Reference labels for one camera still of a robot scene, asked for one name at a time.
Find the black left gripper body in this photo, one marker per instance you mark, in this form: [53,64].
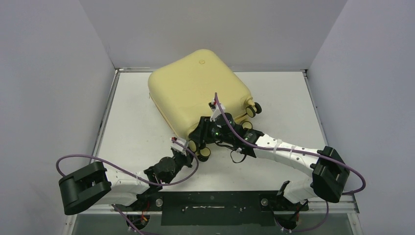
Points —
[180,161]

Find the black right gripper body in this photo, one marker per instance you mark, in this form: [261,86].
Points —
[201,129]

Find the yellow suitcase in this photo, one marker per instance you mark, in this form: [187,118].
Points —
[182,90]

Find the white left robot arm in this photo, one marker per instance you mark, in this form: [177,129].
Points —
[103,182]

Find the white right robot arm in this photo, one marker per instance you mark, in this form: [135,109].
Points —
[326,171]

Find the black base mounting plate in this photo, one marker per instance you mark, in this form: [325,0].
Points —
[210,208]

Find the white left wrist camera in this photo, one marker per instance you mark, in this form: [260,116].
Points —
[179,145]

